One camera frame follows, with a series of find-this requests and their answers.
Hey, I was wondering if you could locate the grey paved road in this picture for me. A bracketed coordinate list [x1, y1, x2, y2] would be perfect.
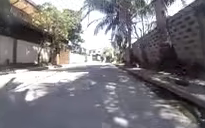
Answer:
[0, 63, 205, 128]

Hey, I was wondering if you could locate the group of palm trees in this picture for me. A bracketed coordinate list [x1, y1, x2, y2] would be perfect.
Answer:
[81, 0, 152, 64]

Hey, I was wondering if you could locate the leafy green tree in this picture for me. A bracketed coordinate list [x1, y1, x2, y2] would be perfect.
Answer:
[31, 2, 85, 66]

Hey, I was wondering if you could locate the sunlit concrete sidewalk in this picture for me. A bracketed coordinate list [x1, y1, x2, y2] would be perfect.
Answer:
[0, 62, 63, 77]

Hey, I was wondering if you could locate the white wall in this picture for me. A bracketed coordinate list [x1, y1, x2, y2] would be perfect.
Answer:
[69, 52, 91, 64]

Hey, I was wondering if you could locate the brown wall section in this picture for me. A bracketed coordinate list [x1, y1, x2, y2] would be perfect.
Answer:
[57, 49, 71, 65]

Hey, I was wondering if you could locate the tree trunk beside wall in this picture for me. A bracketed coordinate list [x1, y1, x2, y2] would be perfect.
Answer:
[151, 0, 178, 68]

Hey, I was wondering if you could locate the littered sidewalk beside wall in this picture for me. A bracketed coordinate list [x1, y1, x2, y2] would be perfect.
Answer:
[118, 63, 205, 113]

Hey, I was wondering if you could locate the grey block wall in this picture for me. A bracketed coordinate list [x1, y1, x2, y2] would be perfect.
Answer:
[124, 0, 205, 76]

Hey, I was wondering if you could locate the building with white wall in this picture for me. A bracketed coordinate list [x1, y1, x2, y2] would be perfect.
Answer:
[0, 0, 54, 68]

